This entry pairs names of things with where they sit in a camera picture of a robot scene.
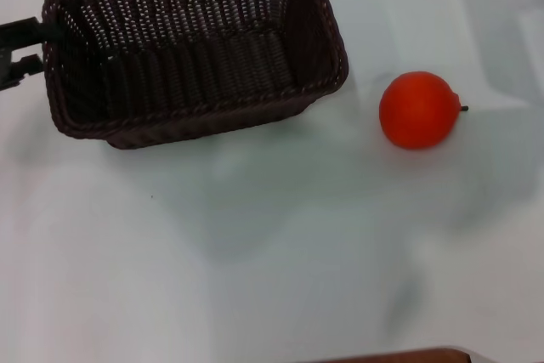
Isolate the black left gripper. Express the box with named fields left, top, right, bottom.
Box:
left=0, top=16, right=65, bottom=93

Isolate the dark brown woven basket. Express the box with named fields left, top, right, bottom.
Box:
left=41, top=0, right=350, bottom=150

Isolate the orange toy fruit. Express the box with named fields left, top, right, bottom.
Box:
left=378, top=71, right=470, bottom=151

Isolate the brown wooden board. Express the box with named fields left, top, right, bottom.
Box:
left=321, top=347, right=473, bottom=363

